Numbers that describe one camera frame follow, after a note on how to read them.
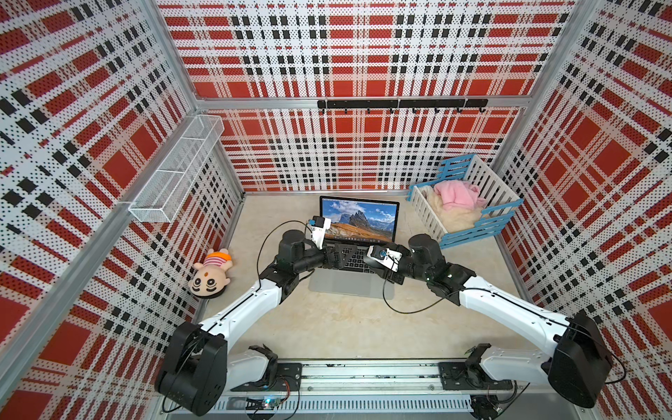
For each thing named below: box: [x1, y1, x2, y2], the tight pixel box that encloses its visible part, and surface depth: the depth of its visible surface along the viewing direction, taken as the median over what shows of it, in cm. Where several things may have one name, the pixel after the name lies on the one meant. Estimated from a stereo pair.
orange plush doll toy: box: [188, 247, 233, 299], surface depth 88 cm
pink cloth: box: [434, 180, 488, 210], surface depth 104 cm
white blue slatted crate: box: [406, 154, 525, 250], surface depth 104 cm
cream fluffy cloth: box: [418, 185, 483, 234], surface depth 104 cm
